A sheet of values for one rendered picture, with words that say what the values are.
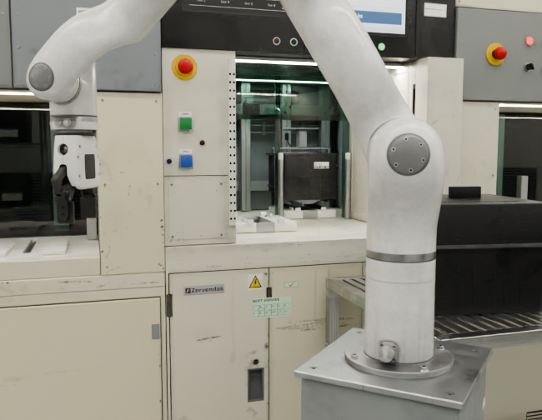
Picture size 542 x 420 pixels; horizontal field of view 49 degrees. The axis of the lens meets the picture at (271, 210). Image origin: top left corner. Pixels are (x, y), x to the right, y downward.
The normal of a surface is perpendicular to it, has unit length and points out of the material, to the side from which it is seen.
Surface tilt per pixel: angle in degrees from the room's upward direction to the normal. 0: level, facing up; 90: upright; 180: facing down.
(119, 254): 90
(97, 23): 58
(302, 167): 90
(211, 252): 90
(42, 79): 93
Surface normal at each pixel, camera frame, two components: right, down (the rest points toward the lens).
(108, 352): 0.29, 0.10
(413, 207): 0.07, 0.67
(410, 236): 0.09, 0.19
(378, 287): -0.77, 0.07
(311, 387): -0.47, 0.09
